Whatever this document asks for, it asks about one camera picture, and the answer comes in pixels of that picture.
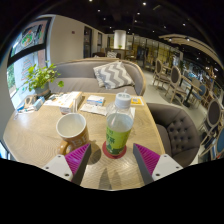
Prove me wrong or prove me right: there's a brown mug white inside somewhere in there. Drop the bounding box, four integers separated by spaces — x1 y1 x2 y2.
55 112 90 156

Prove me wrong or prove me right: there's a white printed menu sheet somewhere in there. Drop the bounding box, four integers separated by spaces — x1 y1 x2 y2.
43 96 63 108

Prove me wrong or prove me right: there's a curved grey sofa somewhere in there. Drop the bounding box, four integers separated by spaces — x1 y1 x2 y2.
48 57 147 97

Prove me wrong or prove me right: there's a white blue card box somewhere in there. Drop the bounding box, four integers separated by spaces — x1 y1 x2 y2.
86 94 105 107

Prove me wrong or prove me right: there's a white paper sheet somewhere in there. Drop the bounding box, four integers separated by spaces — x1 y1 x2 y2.
79 103 108 117

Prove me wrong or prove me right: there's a yellow square card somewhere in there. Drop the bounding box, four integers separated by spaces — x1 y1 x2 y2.
130 96 145 107

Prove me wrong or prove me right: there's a green-labelled clear drink bottle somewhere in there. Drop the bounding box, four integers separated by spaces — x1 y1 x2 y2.
105 92 135 157

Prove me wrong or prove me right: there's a white tissue box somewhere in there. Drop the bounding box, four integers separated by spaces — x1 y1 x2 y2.
58 90 83 114

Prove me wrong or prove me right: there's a green potted plant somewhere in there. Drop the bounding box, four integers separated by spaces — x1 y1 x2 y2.
23 61 65 98

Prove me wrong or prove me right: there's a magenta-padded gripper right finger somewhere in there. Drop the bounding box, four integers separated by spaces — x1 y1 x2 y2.
132 143 184 186

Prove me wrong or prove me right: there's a grey tufted armchair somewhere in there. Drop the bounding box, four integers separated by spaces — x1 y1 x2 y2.
146 102 202 168

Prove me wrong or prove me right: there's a group of ceiling lights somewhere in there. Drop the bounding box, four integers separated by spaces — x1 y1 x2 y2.
88 0 191 43

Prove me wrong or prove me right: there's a flat round red coaster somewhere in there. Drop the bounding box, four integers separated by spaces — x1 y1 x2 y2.
101 140 128 160

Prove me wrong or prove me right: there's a grey white zigzag cushion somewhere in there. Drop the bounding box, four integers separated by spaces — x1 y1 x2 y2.
92 60 136 90

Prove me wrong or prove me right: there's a teal small box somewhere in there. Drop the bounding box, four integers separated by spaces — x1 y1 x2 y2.
33 96 46 111

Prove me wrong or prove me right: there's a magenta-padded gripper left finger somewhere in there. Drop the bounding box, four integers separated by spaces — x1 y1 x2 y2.
40 143 92 186

